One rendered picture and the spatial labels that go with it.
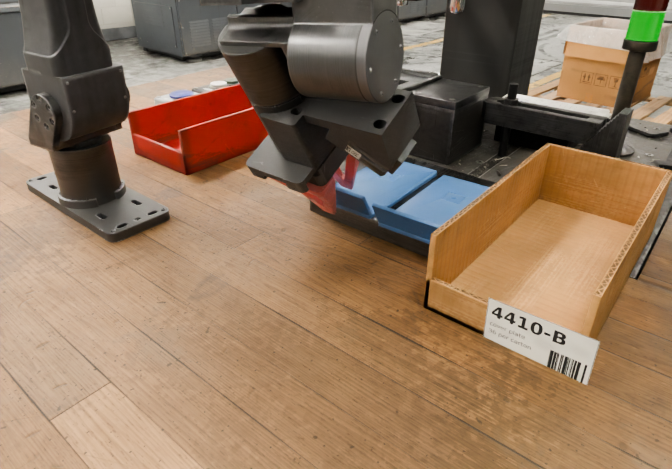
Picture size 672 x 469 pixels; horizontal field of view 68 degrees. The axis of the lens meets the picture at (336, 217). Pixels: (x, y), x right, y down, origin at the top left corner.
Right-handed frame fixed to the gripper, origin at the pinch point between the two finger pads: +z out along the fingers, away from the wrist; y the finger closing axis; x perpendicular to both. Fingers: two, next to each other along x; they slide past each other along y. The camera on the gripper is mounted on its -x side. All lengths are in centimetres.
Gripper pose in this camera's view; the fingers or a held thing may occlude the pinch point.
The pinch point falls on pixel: (336, 194)
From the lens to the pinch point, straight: 50.4
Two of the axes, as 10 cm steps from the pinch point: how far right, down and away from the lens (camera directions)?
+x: -7.9, -3.1, 5.3
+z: 3.0, 5.7, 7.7
